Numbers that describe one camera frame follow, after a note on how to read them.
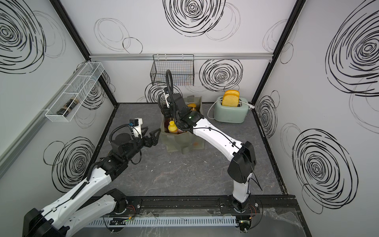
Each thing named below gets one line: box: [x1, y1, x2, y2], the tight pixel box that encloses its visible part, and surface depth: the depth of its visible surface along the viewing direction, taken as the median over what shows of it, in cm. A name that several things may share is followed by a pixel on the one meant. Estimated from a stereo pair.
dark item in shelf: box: [56, 98, 80, 118], surface depth 69 cm
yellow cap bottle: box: [167, 120, 178, 134], surface depth 82 cm
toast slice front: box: [222, 93, 240, 108], surface depth 98 cm
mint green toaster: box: [213, 96, 249, 124], surface depth 101 cm
